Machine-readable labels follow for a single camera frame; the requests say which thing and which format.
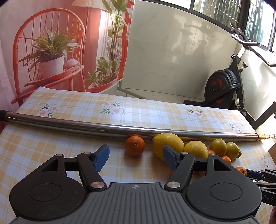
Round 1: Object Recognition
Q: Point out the black exercise bike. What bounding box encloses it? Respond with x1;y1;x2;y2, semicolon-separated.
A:
183;22;276;131

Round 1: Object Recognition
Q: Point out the round yellow lemon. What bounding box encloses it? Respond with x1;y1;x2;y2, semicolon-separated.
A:
184;140;208;159

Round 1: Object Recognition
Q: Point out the small orange tangerine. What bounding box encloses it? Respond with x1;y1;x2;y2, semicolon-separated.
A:
125;136;145;156

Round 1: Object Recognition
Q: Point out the large yellow lemon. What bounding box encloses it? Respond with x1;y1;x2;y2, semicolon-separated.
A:
153;133;184;160

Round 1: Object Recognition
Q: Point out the orange plaid floral tablecloth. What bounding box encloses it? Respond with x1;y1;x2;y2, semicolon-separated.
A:
1;87;275;223

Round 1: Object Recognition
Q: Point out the long steel pole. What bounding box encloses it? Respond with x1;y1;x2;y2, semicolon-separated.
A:
1;110;275;142

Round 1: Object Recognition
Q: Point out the green-yellow citrus fruit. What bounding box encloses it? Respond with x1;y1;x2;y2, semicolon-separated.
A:
225;142;240;160

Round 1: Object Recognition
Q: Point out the printed red room backdrop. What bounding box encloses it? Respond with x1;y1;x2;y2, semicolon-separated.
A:
1;1;134;110

